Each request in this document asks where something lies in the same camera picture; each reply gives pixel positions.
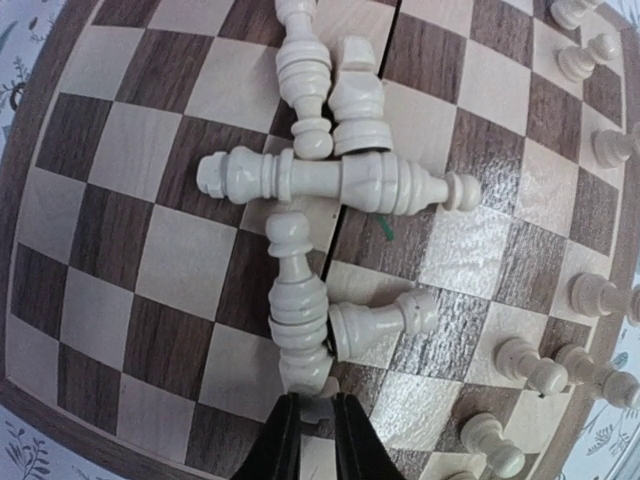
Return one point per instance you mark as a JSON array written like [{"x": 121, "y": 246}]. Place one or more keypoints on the white chess piece bishop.
[{"x": 299, "y": 304}]

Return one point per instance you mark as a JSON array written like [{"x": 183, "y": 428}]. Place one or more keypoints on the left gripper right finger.
[{"x": 360, "y": 453}]

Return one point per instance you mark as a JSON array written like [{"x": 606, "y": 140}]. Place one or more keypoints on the floral patterned table mat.
[{"x": 20, "y": 450}]

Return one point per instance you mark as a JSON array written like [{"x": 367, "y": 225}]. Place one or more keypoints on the white chess piece knight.
[{"x": 357, "y": 100}]

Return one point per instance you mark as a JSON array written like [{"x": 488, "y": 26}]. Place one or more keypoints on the wooden chess board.
[{"x": 320, "y": 240}]

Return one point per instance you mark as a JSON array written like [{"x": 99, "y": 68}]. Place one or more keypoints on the white chess piece king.
[{"x": 303, "y": 67}]

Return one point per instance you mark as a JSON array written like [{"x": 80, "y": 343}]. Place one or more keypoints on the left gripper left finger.
[{"x": 276, "y": 453}]

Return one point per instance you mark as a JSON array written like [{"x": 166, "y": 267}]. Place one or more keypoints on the white chess piece rook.
[{"x": 356, "y": 328}]

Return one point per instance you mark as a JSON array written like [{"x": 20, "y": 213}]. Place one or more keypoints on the white pawn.
[{"x": 569, "y": 14}]

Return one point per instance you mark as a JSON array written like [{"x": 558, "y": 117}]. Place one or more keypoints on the white pawn placed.
[
  {"x": 593, "y": 295},
  {"x": 612, "y": 149},
  {"x": 484, "y": 434},
  {"x": 619, "y": 388},
  {"x": 578, "y": 63},
  {"x": 518, "y": 359}
]

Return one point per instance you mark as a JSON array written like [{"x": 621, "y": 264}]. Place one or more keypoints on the white chess piece queen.
[{"x": 371, "y": 182}]

